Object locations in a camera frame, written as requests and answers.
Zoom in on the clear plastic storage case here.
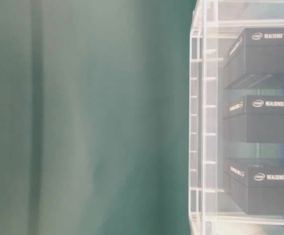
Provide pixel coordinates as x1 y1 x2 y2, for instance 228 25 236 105
188 0 284 235

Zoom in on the black realsense box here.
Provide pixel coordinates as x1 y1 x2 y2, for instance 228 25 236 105
223 158 284 216
223 94 284 143
223 27 284 89

